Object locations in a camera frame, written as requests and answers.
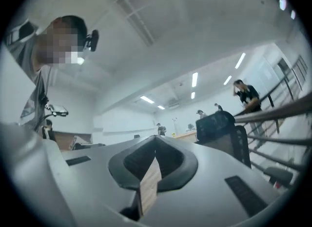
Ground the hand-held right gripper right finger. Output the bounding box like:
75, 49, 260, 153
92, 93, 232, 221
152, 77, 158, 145
142, 135, 281, 227

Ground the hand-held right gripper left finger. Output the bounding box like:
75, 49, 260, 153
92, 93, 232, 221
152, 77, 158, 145
0, 122, 157, 227

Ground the brick-fronted wooden counter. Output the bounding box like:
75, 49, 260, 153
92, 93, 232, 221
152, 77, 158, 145
52, 130, 95, 151

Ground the light wooden table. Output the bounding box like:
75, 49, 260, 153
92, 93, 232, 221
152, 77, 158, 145
174, 130, 198, 139

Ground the black mesh office chair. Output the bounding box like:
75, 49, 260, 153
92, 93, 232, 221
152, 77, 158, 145
195, 110, 294, 188

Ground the black chest-mounted monitor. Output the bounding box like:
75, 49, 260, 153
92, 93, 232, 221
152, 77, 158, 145
45, 103, 69, 118

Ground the person's grey printed shirt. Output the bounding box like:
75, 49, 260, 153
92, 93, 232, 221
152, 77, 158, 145
7, 33, 53, 127

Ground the black metal railing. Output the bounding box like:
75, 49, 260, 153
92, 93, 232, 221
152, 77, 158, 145
233, 54, 312, 173

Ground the person's head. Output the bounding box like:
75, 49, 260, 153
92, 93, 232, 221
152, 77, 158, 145
31, 15, 88, 72

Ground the black head camera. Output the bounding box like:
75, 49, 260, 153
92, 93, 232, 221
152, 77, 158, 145
83, 29, 100, 52

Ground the grey shoulder strap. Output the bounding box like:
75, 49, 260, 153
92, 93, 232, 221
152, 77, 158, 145
5, 21, 37, 43

